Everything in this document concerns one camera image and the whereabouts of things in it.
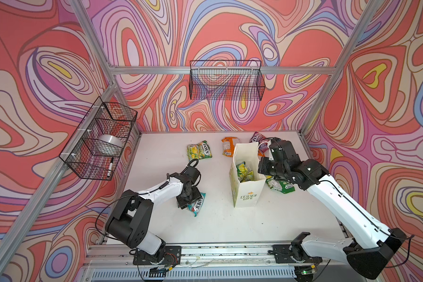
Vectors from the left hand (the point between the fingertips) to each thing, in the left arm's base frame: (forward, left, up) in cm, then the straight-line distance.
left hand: (198, 200), depth 88 cm
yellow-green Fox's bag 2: (+10, -24, +8) cm, 27 cm away
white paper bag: (-3, -23, +15) cm, 28 cm away
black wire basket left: (+10, +43, +28) cm, 52 cm away
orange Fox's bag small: (+35, -18, +3) cm, 39 cm away
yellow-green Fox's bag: (+30, 0, +3) cm, 30 cm away
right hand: (+4, -28, +23) cm, 36 cm away
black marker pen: (+4, +35, +24) cm, 43 cm away
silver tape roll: (+14, +35, +31) cm, 49 cm away
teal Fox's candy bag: (-4, +1, +3) cm, 5 cm away
